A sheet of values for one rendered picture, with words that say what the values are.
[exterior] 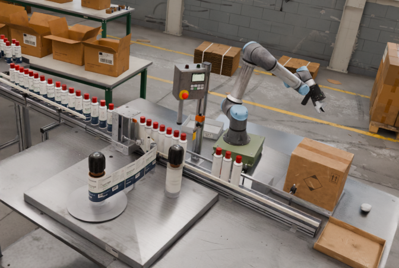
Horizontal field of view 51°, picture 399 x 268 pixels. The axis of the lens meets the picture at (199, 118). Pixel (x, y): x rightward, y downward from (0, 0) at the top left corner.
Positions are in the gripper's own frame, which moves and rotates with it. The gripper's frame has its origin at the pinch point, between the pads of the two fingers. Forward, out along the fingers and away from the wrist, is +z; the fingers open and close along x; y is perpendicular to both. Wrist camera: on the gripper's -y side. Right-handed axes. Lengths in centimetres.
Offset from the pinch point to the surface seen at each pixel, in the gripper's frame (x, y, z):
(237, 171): -84, -37, 12
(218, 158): -85, -44, 1
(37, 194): -150, -115, -21
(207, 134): -34, -70, -22
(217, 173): -82, -51, 8
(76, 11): 150, -272, -290
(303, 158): -67, -5, 21
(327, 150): -51, 5, 23
